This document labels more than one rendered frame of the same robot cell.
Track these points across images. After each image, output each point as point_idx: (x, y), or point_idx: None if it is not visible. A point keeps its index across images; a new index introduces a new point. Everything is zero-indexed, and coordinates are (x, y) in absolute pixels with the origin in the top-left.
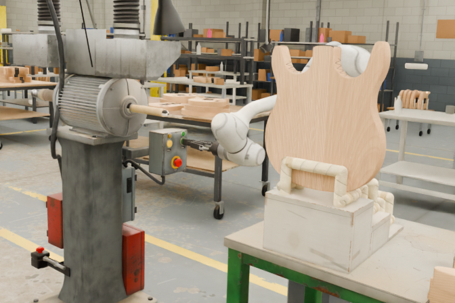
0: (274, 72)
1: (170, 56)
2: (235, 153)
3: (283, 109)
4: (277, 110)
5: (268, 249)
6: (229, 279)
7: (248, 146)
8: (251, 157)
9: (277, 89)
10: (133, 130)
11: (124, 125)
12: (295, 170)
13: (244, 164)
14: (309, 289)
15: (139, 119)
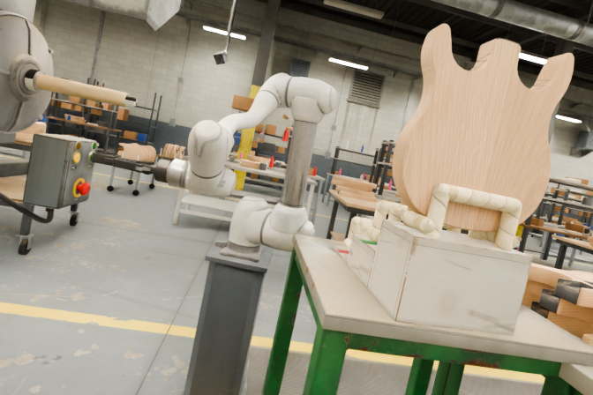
0: (435, 60)
1: (172, 2)
2: (209, 179)
3: (439, 115)
4: (430, 116)
5: (405, 321)
6: (319, 382)
7: (223, 170)
8: (228, 184)
9: (436, 86)
10: (24, 123)
11: (11, 110)
12: None
13: (213, 192)
14: (282, 337)
15: (38, 107)
